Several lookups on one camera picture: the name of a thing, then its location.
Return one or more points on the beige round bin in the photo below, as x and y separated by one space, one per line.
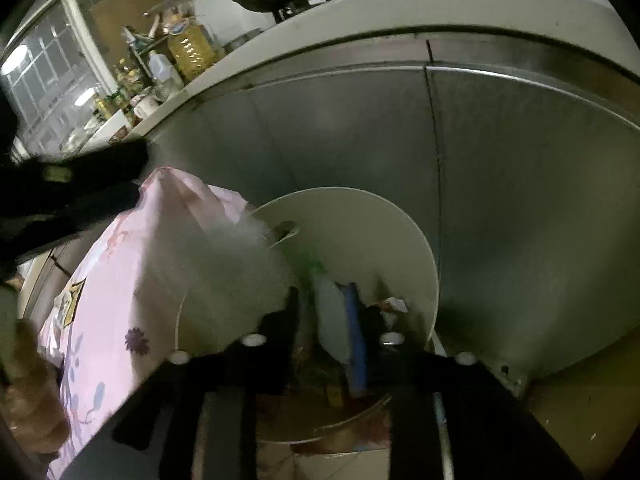
360 230

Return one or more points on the white plastic jug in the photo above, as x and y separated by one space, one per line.
165 72

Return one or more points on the clear plastic bag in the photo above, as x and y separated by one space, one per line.
235 265

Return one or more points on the barred window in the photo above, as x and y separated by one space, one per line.
50 75

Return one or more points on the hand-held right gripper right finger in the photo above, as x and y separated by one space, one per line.
357 350

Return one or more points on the steel kitchen counter cabinet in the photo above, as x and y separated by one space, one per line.
500 185

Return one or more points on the pink floral tablecloth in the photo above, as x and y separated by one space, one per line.
105 310

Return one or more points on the white ceramic mug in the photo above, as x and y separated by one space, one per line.
146 106

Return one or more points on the steel bowl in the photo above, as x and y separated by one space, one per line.
244 40

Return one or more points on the cooking oil bottle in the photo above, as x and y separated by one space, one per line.
192 50

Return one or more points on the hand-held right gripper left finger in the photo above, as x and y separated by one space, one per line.
280 340

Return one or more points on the person's left hand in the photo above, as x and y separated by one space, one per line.
32 395

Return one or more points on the row of seasoning bottles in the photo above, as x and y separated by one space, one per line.
122 90

